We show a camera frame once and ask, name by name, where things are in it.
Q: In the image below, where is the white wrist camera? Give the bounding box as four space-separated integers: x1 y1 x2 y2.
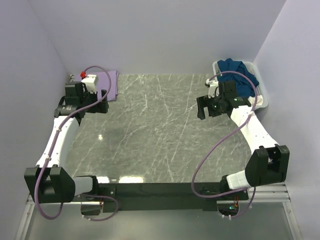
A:
205 78 220 98
81 74 99 94

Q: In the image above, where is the folded purple t shirt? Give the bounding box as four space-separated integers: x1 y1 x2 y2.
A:
94 70 119 102

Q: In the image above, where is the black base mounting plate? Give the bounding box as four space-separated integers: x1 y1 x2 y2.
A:
69 182 250 215

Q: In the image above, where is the blue t shirt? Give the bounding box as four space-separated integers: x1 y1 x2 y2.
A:
216 58 260 98

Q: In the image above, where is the white t shirt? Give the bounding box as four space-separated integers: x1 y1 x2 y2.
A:
248 95 264 108

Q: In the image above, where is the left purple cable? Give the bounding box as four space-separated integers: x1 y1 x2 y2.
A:
34 65 119 222

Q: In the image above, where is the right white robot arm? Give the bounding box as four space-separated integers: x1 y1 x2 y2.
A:
196 81 290 200

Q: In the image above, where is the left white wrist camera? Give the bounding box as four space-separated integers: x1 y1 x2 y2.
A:
81 74 99 94

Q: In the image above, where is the white plastic laundry basket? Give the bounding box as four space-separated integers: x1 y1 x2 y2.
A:
214 61 269 110

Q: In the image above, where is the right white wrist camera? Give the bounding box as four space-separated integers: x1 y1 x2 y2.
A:
205 78 220 98

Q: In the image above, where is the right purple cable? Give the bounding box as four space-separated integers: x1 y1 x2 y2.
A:
190 70 258 219

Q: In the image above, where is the purple cable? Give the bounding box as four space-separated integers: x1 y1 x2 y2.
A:
34 65 119 222
190 70 258 219

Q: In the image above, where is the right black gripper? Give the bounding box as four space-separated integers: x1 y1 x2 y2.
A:
197 93 226 120

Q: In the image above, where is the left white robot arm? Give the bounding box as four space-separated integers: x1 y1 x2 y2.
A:
24 82 109 204

